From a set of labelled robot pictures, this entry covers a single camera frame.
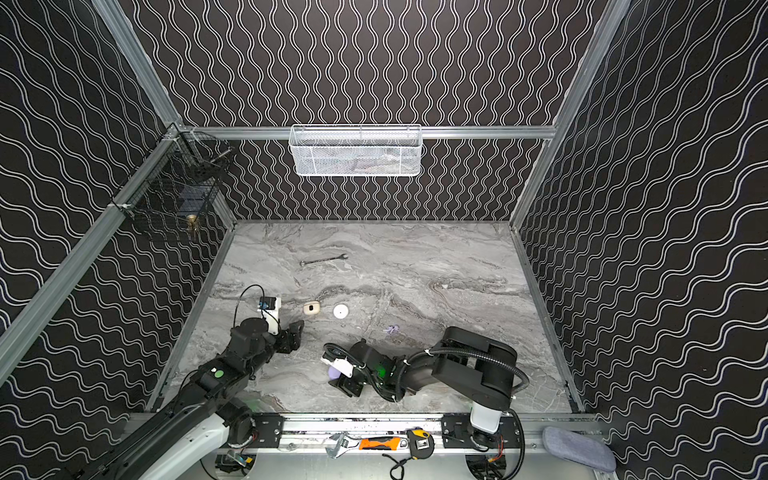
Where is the cream earbud charging case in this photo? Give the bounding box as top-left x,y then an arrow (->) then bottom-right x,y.
303,301 -> 321,315

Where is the white round charging case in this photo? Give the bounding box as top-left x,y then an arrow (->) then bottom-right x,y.
332,304 -> 349,319

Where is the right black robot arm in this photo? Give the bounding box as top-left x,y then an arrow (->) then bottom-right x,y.
321,327 -> 530,452

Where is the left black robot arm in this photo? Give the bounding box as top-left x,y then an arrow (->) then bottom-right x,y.
57,317 -> 305,479

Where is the adjustable wrench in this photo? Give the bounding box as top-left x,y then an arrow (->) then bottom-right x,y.
325,432 -> 358,459

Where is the yellow black tape measure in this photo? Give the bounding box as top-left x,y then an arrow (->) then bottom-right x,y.
406,428 -> 435,460

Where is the steel combination wrench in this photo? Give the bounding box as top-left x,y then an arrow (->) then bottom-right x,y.
299,253 -> 349,267

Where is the grey cloth pad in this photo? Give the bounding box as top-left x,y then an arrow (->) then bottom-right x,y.
542,427 -> 617,474

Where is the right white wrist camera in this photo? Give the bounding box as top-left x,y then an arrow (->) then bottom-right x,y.
321,353 -> 355,379

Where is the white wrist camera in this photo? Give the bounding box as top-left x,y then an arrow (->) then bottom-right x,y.
259,296 -> 281,335
321,353 -> 355,379

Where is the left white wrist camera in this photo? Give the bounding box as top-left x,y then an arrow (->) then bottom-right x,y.
259,296 -> 281,335

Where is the black wire basket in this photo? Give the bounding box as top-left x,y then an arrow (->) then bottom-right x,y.
124,132 -> 234,244

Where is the white wire mesh basket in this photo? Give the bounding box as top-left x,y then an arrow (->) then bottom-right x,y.
288,124 -> 424,177

